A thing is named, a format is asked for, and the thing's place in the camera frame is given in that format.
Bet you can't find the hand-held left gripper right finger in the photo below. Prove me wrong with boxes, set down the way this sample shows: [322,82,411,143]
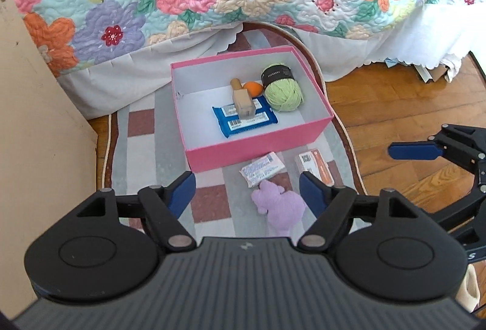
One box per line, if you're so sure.
[298,170,420,253]

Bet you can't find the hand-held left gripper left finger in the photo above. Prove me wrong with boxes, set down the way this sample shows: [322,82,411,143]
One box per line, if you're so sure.
[76,170,198,253]

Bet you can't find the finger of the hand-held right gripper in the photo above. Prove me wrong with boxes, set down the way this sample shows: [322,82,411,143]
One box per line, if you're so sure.
[388,123,486,180]
[433,180,486,234]

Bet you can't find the white box orange label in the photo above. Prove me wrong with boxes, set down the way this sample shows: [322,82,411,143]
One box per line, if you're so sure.
[295,149,335,186]

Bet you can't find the purple plush toy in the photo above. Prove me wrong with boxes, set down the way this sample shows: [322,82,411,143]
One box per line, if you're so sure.
[252,180,307,239]

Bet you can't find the pink cardboard box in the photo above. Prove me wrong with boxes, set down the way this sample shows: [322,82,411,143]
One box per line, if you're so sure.
[170,46,335,173]

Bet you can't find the white tissue pack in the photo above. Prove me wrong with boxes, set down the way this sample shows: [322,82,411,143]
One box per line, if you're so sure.
[239,151,285,188]

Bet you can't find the blue wet wipes pack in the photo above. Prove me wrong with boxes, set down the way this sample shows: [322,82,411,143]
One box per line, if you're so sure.
[212,98,279,139]

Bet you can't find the checkered oval rug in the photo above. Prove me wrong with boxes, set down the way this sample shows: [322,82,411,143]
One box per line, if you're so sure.
[98,22,367,239]

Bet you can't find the cardboard pieces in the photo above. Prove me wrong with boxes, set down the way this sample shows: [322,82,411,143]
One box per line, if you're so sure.
[416,62,456,84]

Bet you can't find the green yarn ball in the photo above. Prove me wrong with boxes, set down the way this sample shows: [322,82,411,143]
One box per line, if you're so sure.
[261,64,303,112]

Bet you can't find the floral quilt bed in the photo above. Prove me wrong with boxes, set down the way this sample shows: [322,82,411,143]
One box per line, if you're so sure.
[57,0,486,122]

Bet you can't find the brown cardboard panel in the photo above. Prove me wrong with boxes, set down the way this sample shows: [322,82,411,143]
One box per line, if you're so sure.
[0,0,98,319]

